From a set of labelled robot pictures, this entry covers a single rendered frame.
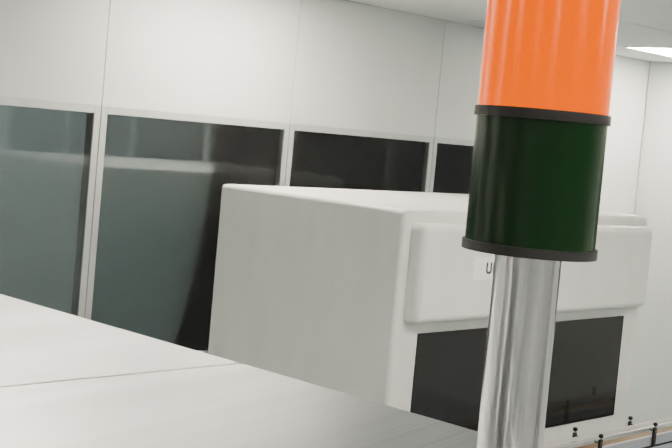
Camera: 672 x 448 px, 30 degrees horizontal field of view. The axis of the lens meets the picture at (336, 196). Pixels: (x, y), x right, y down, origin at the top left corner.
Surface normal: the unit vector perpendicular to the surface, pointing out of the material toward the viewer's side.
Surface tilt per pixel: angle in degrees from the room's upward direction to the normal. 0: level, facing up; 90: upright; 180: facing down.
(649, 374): 90
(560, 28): 90
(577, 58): 90
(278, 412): 0
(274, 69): 90
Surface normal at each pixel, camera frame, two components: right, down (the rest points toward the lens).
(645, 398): -0.69, -0.03
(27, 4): 0.72, 0.10
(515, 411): -0.11, 0.04
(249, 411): 0.09, -0.99
